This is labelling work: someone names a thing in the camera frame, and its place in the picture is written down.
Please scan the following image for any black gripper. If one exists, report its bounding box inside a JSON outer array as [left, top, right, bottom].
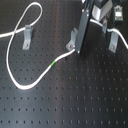
[[75, 0, 113, 53]]

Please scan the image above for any white cable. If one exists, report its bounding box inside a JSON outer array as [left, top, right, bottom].
[[0, 1, 128, 91]]

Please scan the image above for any grey sensor upper right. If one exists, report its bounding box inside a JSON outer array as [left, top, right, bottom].
[[113, 5, 123, 24]]

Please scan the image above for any black perforated board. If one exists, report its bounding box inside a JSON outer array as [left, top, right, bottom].
[[0, 0, 128, 128]]

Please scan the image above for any middle metal cable clip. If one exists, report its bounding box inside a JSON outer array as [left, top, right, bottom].
[[66, 28, 78, 51]]

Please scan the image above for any metal cable clip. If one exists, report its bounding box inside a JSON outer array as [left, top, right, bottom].
[[66, 28, 78, 51], [107, 29, 119, 53], [22, 25, 33, 50]]

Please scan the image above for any right metal cable clip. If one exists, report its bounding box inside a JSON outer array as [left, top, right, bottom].
[[107, 29, 119, 53]]

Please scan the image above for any left metal cable clip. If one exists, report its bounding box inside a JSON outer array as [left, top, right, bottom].
[[22, 25, 33, 50]]

